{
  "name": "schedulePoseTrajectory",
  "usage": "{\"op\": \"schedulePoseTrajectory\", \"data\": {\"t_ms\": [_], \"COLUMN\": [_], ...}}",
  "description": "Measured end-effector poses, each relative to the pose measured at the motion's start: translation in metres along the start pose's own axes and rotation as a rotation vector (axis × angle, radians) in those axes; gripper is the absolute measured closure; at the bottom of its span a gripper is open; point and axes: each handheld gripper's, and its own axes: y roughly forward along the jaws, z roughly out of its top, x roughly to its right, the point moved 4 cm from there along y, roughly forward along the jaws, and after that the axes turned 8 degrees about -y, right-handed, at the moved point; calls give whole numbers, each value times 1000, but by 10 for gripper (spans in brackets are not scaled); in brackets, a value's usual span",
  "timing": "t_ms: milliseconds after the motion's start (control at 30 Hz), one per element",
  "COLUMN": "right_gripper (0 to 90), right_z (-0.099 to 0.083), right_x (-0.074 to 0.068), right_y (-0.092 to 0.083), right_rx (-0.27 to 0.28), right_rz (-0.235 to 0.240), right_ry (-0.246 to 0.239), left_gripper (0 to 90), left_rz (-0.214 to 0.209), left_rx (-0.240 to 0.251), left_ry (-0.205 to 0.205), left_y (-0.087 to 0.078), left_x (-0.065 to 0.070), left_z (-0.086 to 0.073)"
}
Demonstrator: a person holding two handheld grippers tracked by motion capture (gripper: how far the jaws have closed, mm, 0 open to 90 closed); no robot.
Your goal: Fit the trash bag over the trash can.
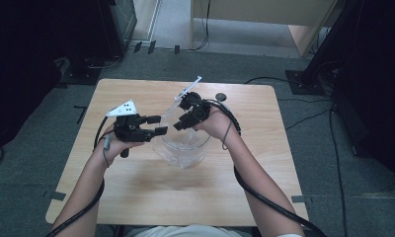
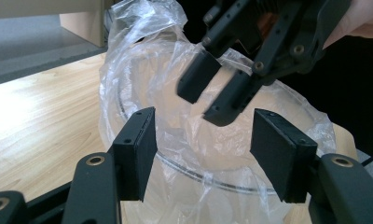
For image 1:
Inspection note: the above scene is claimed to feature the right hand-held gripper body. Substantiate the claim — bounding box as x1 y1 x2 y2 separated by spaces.
174 76 213 124

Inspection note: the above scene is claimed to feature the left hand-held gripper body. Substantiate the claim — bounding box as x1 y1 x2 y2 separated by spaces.
106 99 154 158

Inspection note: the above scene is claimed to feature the clear round container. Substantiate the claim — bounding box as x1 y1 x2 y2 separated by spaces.
152 107 213 170

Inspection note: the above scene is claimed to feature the person's right hand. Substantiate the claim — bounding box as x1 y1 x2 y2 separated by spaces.
194 104 242 143

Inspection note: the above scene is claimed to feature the person's left hand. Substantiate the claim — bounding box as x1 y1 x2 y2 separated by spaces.
93 123 144 168

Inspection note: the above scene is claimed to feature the thin black wrist loop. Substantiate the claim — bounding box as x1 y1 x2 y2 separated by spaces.
220 120 233 151

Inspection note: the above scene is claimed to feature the gray tape strip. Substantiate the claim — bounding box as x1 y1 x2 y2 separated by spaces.
47 190 67 201
290 195 314 203

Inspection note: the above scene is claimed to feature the black cabinet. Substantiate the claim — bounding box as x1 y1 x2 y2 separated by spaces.
96 0 138 60

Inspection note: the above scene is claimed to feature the person's white shirt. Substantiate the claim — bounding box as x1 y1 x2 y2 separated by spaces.
125 224 253 237

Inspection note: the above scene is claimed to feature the beige cabinet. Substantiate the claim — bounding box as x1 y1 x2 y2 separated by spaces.
189 0 340 58

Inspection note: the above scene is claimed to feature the dark curtain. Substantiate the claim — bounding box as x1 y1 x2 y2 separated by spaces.
0 0 101 156
330 0 395 198

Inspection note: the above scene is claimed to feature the black metal stand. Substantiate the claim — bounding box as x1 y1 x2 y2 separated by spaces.
284 0 364 97

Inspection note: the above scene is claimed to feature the thin gray cable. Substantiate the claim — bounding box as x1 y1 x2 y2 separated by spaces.
101 132 114 169

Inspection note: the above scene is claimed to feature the black floor base plate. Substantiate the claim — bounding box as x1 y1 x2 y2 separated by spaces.
58 58 105 87

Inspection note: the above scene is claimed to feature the black hanging cable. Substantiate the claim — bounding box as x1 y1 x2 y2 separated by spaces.
189 0 212 52

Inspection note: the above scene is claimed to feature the thick black left gripper cable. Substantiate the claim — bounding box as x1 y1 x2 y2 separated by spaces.
46 115 119 237

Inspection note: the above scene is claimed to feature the thick black gripper cable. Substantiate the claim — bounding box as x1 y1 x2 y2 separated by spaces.
203 99 327 237
46 115 119 237

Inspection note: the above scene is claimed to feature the thick black right gripper cable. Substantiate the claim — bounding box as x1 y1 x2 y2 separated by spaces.
203 99 327 237

